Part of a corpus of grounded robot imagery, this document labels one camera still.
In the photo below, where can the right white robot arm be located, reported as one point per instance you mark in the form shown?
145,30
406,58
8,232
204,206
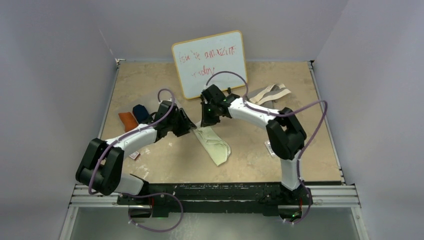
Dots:
285,133

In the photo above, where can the orange rolled underwear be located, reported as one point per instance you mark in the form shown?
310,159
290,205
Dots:
128,121

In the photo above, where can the clear plastic packaging bag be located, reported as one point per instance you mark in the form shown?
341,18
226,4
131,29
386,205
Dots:
269,149

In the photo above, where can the pale yellow underwear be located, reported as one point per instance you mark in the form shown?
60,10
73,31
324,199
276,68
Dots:
218,149

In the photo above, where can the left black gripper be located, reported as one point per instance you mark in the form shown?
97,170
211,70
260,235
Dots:
185,125

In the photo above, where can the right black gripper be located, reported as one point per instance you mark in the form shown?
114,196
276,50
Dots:
207,121

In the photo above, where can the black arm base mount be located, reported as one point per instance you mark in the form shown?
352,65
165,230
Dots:
271,199

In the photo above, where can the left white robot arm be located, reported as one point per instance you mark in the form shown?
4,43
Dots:
101,167

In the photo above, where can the whiteboard with yellow frame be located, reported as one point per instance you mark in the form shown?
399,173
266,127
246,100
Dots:
198,59

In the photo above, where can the clear plastic divided tray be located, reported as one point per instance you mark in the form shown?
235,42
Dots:
152,99

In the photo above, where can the navy rolled underwear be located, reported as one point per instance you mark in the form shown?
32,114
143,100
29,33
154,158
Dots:
141,114

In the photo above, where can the grey underwear with beige band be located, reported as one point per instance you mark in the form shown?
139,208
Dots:
265,96

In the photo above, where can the small red white tag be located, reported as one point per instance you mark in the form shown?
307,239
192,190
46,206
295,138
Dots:
134,155

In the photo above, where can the aluminium frame rail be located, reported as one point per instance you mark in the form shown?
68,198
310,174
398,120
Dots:
324,195

